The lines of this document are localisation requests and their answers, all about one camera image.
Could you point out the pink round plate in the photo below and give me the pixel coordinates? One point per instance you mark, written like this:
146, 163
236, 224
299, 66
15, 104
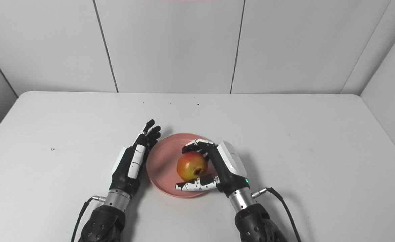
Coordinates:
162, 164

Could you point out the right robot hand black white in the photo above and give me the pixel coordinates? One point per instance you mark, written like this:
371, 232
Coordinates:
224, 164

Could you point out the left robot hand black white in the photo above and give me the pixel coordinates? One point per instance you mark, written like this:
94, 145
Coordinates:
132, 161

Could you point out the red yellow pomegranate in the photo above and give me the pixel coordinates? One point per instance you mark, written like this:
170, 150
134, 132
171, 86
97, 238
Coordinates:
191, 165

